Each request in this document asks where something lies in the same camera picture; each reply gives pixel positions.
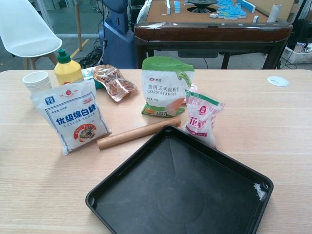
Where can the blue mahjong tile stack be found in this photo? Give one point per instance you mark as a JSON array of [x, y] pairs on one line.
[[177, 6]]

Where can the pink clear rice bag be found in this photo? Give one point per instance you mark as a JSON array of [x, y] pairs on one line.
[[202, 117]]

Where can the round white lid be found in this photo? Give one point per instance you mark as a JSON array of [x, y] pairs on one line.
[[278, 81]]

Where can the yellow bottle with green cap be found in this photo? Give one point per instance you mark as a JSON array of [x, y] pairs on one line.
[[67, 69]]

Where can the white storage box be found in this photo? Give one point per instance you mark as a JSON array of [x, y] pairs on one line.
[[296, 52]]

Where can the black mahjong table centre hub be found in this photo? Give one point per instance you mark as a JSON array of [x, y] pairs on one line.
[[201, 3]]

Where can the white residue clump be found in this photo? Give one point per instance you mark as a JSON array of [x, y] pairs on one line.
[[259, 191]]

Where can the black baking tray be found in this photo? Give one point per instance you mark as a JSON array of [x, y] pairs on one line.
[[170, 190]]

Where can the white chair with wooden legs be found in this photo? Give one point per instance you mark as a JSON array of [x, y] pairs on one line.
[[24, 31]]

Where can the white castor sugar bag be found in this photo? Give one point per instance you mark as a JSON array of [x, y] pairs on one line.
[[73, 117]]

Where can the upright mahjong tile row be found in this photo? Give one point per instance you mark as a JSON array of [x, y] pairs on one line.
[[168, 6]]

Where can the green white corn starch bag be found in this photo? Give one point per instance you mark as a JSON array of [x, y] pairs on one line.
[[161, 90]]

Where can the teal wet wipes pack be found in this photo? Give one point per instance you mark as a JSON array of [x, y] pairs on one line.
[[86, 73]]

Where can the blue machine base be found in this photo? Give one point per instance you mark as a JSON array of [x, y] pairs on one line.
[[117, 44]]

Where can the white paper roll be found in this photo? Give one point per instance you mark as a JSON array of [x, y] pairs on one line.
[[275, 13]]

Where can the blue mahjong tile heap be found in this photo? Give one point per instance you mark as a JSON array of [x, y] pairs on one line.
[[229, 11]]

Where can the wooden rolling pin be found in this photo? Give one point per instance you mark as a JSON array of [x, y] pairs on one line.
[[136, 133]]

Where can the white blue mahjong tile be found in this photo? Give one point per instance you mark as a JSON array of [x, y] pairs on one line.
[[214, 15], [256, 18]]

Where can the wooden pole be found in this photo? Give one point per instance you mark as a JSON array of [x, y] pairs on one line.
[[78, 26]]

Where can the clear brown snack packet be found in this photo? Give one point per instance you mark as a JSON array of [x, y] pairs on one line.
[[114, 83]]

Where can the white paper cup stack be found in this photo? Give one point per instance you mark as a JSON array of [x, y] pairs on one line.
[[36, 80]]

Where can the dark wood mahjong table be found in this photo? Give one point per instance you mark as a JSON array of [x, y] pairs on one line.
[[207, 30]]

